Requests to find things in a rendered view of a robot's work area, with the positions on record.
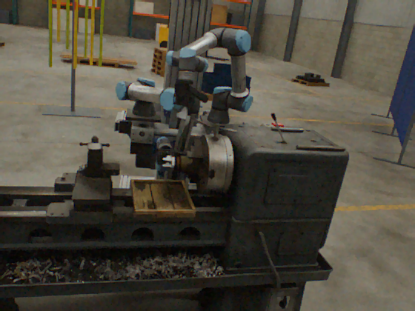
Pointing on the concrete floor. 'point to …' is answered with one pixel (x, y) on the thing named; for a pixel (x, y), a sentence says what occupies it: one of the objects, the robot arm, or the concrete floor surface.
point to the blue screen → (403, 101)
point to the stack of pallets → (158, 61)
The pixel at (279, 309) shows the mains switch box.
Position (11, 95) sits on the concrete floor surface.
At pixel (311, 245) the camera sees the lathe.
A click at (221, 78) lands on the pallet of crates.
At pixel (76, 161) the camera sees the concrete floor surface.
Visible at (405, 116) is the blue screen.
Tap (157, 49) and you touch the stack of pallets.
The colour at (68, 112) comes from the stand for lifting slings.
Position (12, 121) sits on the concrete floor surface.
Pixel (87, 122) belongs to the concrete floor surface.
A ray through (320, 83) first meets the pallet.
